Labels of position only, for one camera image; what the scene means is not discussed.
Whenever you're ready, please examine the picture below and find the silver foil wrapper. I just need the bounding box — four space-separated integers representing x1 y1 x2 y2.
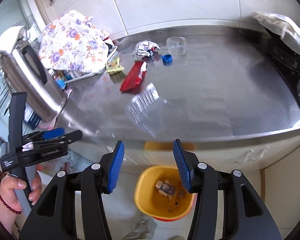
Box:
133 40 160 57

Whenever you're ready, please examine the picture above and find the red bead bracelet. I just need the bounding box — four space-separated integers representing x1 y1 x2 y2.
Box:
0 184 23 215

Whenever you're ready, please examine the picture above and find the person's left hand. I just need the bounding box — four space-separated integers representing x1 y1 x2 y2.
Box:
0 175 27 239

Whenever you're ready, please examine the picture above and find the yellow-green snack packet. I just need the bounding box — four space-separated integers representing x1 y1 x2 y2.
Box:
106 56 125 75

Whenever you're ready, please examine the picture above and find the blue-label small bottle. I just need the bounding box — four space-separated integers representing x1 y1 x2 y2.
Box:
54 76 66 90

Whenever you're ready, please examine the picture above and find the black gas stove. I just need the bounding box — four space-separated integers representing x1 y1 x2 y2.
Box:
265 30 300 107

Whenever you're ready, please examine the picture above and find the clear plastic bottle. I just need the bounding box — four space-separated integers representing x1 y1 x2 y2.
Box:
166 37 187 55

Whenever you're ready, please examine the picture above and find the stainless steel pot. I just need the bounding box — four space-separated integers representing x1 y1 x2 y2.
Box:
0 40 68 122

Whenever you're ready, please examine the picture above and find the yellow plastic trash bin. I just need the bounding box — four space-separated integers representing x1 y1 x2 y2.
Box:
134 165 196 222

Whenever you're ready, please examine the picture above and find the white cloth on wok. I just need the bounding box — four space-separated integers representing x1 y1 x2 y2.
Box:
250 11 300 55

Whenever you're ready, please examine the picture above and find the floral cloth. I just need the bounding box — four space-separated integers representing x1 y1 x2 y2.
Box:
38 10 110 70

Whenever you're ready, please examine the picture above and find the blue bottle cap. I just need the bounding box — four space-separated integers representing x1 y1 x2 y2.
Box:
161 54 173 66

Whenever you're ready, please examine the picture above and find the person's grey trouser leg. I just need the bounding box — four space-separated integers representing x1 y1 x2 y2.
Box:
122 218 157 240

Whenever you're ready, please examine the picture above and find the red foil snack bag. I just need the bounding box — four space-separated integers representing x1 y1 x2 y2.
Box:
120 61 147 93

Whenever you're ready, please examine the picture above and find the white storage tray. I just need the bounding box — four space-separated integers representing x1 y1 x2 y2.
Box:
62 38 117 84

